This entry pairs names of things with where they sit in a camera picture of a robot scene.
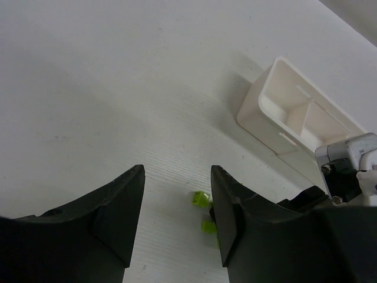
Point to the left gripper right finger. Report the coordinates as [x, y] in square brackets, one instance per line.
[261, 241]

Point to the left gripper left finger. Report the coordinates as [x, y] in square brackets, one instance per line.
[89, 239]

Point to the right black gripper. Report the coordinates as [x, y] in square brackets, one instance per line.
[305, 200]

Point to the small green lego piece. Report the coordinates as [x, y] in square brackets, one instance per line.
[208, 227]

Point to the small green lego cube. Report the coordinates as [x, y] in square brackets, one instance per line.
[201, 199]

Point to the white three-compartment tray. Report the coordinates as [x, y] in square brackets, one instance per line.
[289, 114]

